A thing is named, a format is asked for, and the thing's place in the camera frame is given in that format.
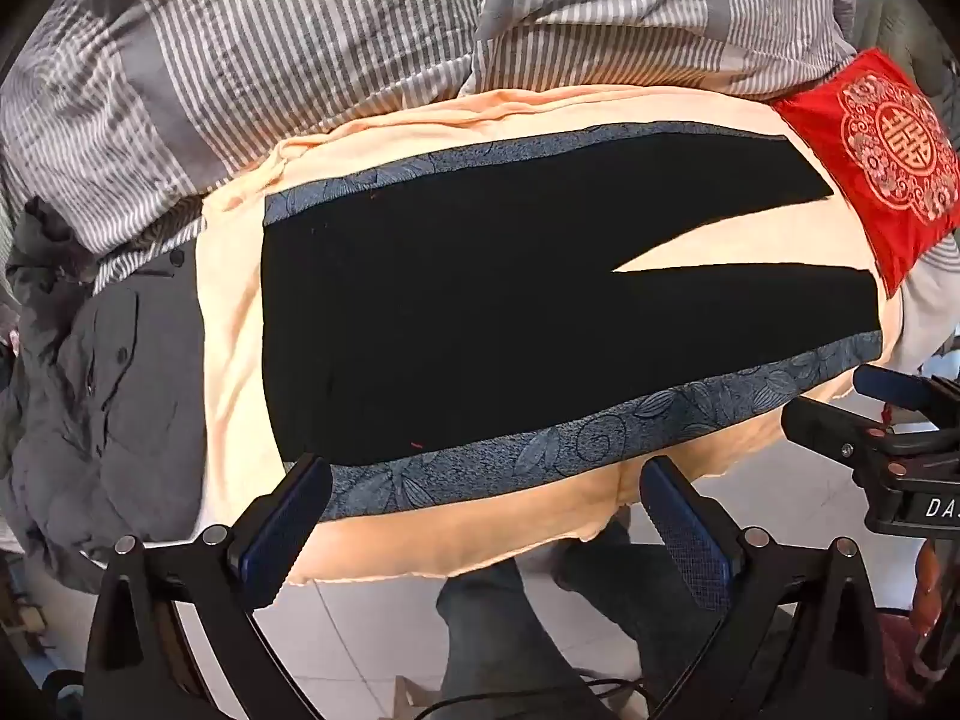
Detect black cable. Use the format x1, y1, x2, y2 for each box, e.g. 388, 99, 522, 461
405, 676, 650, 720

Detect grey white striped duvet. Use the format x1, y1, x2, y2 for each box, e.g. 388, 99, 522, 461
0, 0, 860, 293

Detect grey jacket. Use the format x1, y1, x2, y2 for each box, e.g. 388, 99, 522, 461
0, 195, 215, 593

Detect red embroidered pillow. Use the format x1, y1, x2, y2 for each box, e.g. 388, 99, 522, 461
772, 47, 960, 297

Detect blue floral patterned cloth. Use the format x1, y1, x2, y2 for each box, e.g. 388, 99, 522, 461
264, 120, 884, 522

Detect peach blanket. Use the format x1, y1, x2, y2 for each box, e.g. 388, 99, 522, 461
196, 82, 912, 586

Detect black pants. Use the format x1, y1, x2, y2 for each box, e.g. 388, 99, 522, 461
261, 133, 882, 466

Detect person's grey jeans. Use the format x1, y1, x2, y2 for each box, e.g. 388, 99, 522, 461
435, 517, 725, 720

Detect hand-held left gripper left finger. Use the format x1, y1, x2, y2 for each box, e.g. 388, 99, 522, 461
86, 454, 335, 720

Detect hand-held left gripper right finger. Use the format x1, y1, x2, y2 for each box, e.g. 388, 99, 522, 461
639, 457, 890, 720

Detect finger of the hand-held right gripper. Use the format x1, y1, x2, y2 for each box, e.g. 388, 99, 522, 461
780, 394, 901, 482
853, 364, 960, 421

